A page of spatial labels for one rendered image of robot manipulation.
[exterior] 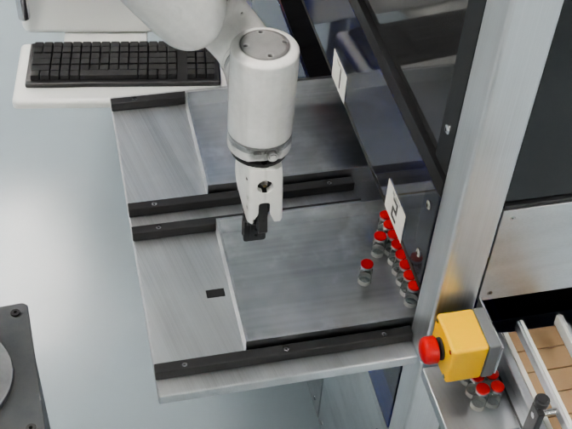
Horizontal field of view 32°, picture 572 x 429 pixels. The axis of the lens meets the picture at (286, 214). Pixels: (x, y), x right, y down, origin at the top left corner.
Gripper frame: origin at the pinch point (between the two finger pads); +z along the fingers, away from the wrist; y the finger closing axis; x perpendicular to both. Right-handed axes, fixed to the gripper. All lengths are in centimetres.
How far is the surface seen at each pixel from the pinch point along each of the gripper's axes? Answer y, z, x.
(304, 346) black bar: -7.4, 19.7, -7.2
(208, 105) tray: 53, 22, -3
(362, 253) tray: 10.9, 21.3, -21.7
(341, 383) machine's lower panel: 18, 70, -25
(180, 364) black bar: -7.4, 20.0, 11.7
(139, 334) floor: 69, 110, 12
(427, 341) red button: -18.0, 8.1, -21.4
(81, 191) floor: 125, 110, 22
